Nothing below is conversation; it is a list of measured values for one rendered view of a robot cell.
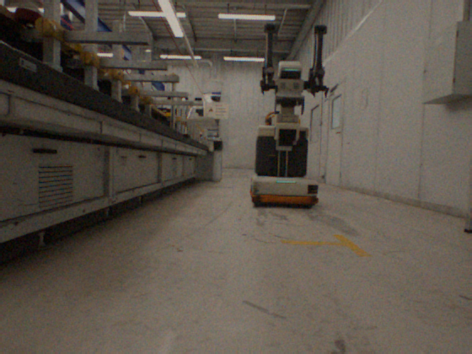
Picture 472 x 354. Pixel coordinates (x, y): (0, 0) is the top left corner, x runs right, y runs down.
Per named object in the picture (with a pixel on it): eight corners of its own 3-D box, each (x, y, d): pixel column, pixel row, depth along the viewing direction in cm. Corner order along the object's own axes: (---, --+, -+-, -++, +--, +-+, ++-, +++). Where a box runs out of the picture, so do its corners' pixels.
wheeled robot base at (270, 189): (249, 195, 331) (249, 174, 329) (303, 197, 330) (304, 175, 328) (251, 203, 263) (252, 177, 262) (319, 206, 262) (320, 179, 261)
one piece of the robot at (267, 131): (254, 184, 322) (256, 110, 318) (301, 185, 321) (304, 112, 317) (254, 186, 289) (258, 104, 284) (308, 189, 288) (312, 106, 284)
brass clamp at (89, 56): (108, 73, 127) (108, 62, 127) (93, 63, 114) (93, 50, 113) (94, 73, 127) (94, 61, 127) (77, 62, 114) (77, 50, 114)
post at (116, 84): (120, 117, 146) (122, 23, 143) (118, 116, 142) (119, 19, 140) (114, 117, 146) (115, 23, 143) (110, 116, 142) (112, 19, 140)
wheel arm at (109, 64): (167, 72, 124) (168, 63, 124) (165, 70, 120) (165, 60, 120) (69, 70, 124) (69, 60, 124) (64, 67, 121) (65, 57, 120)
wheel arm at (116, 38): (150, 48, 99) (150, 35, 99) (147, 44, 95) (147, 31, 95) (27, 45, 99) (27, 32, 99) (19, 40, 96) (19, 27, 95)
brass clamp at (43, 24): (76, 50, 102) (76, 35, 102) (51, 33, 89) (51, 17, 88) (59, 50, 102) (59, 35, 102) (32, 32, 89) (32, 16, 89)
